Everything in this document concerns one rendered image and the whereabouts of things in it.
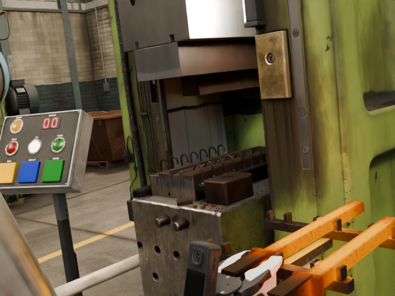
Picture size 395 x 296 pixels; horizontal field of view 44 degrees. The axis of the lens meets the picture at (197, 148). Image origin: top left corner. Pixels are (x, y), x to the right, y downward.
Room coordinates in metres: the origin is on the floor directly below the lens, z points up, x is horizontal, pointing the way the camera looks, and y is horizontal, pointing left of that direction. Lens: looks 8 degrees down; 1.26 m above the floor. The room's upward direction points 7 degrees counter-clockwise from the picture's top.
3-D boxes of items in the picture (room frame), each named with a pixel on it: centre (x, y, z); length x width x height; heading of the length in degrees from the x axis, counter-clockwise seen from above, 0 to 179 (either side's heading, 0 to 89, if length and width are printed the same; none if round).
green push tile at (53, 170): (1.64, 0.49, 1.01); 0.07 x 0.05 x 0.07; 68
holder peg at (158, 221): (1.36, 0.12, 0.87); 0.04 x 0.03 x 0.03; 133
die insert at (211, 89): (1.59, -0.11, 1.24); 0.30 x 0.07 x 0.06; 133
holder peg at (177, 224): (1.30, 0.07, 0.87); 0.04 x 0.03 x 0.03; 133
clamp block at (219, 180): (1.35, -0.08, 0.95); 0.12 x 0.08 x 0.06; 133
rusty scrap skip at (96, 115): (8.39, 1.64, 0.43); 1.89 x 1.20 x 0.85; 49
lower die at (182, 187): (1.58, -0.06, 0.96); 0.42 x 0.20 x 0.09; 133
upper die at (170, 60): (1.58, -0.06, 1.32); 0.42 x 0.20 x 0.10; 133
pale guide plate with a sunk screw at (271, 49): (1.30, -0.22, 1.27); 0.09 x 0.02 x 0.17; 43
